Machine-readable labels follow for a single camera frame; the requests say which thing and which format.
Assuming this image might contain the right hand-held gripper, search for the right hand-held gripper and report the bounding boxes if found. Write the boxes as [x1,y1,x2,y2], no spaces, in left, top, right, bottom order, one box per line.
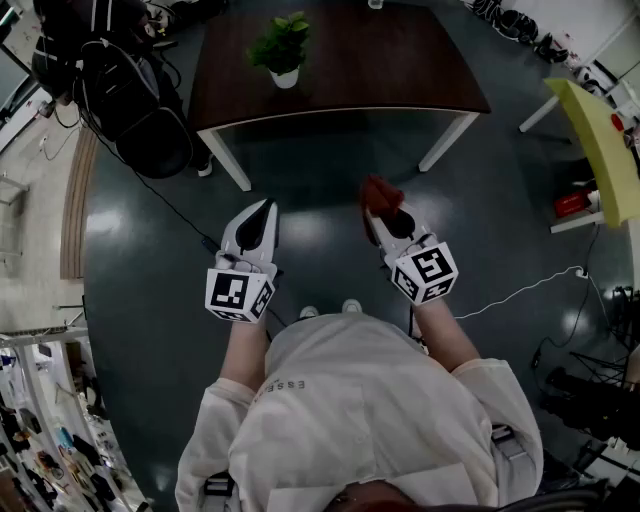
[363,202,460,305]

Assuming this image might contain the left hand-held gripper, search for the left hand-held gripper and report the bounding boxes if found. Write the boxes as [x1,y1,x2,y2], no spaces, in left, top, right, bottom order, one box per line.
[204,199,280,324]

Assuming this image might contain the red cloth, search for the red cloth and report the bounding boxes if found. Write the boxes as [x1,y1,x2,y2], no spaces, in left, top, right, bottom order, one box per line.
[359,174,405,221]

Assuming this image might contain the green potted plant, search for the green potted plant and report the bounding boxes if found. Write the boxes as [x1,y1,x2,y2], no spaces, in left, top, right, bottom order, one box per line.
[245,10,311,90]

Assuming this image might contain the person's right forearm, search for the person's right forearm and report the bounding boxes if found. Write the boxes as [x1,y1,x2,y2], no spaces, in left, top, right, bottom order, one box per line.
[413,294,484,374]

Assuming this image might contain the person's left forearm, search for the person's left forearm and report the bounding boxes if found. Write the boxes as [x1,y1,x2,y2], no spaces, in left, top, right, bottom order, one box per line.
[219,317,274,394]

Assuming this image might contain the dark wooden table white legs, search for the dark wooden table white legs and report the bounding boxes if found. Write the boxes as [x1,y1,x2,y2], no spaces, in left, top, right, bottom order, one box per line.
[187,0,492,193]

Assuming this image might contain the red box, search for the red box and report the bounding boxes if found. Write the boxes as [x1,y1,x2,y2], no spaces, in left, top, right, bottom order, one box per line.
[553,188,594,219]

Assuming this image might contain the person's white shirt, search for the person's white shirt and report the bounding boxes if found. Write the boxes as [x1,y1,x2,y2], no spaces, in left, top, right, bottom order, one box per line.
[174,312,545,512]

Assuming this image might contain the yellow-green table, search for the yellow-green table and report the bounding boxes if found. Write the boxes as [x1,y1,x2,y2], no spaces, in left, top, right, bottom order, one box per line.
[518,77,640,235]

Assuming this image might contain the pile of black white devices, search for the pile of black white devices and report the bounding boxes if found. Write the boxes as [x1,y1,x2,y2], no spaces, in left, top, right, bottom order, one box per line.
[472,0,571,64]

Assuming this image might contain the black tripod stand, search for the black tripod stand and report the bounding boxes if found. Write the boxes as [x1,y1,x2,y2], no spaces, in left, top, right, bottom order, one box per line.
[537,344,640,451]

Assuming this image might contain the metal shelf rack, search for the metal shelf rack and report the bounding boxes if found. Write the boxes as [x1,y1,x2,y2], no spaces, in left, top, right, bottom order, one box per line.
[0,324,151,512]

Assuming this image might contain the black power adapter cable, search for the black power adapter cable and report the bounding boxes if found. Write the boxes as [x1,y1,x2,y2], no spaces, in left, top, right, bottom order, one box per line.
[94,129,222,254]

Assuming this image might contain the white cable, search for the white cable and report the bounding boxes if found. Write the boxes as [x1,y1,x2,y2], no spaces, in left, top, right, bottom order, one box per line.
[453,264,591,321]

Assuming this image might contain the grey harness strap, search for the grey harness strap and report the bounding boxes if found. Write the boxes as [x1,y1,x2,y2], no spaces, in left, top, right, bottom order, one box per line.
[489,423,529,461]
[202,469,236,512]

